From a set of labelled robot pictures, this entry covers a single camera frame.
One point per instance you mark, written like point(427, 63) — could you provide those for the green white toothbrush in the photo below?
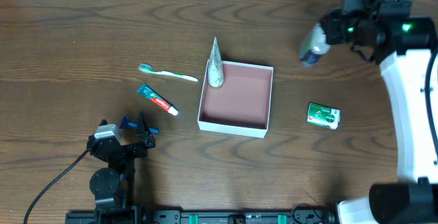
point(146, 68)

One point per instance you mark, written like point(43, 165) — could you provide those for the blue disposable razor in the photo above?
point(131, 125)

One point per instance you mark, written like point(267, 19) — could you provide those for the white cardboard box pink inside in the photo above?
point(241, 106)

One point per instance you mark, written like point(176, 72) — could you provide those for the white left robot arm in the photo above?
point(113, 186)

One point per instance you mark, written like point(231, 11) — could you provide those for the green soap packet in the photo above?
point(323, 116)

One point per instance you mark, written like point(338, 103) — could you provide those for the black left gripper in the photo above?
point(129, 148)

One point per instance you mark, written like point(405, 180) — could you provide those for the clear bottle dark cap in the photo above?
point(313, 47)

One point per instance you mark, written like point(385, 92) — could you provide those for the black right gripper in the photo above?
point(332, 31)

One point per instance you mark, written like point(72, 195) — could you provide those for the teal red toothpaste tube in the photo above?
point(149, 93)

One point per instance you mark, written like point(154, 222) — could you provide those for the white cosmetic tube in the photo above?
point(215, 73)

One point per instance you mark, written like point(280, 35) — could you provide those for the black mounting rail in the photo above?
point(299, 215)

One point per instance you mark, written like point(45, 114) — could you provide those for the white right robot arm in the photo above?
point(405, 49)

